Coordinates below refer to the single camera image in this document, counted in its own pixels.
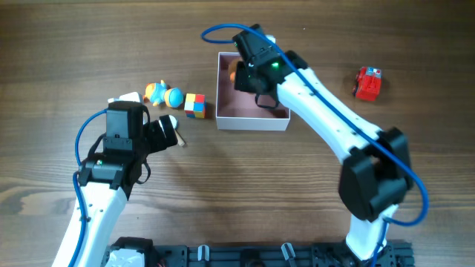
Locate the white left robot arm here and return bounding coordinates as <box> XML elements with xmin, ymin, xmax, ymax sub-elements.
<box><xmin>53</xmin><ymin>101</ymin><xmax>178</xmax><ymax>266</ymax></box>

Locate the white box pink interior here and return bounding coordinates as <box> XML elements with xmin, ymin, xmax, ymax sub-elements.
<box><xmin>215</xmin><ymin>52</ymin><xmax>291</xmax><ymax>131</ymax></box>

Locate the white wooden rattle drum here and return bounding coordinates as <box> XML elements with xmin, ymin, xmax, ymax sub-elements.
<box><xmin>168</xmin><ymin>115</ymin><xmax>186</xmax><ymax>147</ymax></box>

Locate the red toy fire truck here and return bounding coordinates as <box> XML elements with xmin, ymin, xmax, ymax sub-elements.
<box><xmin>352</xmin><ymin>67</ymin><xmax>382</xmax><ymax>102</ymax></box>

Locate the blue orange penguin toy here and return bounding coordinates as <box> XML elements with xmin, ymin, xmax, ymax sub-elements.
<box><xmin>143</xmin><ymin>80</ymin><xmax>184</xmax><ymax>108</ymax></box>

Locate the colourful puzzle cube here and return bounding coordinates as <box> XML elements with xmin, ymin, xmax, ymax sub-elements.
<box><xmin>184</xmin><ymin>93</ymin><xmax>206</xmax><ymax>119</ymax></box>

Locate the brown plush toy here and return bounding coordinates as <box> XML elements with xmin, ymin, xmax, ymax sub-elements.
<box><xmin>228</xmin><ymin>58</ymin><xmax>240</xmax><ymax>83</ymax></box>

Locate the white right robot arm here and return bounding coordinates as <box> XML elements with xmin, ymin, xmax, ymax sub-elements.
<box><xmin>232</xmin><ymin>24</ymin><xmax>413</xmax><ymax>263</ymax></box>

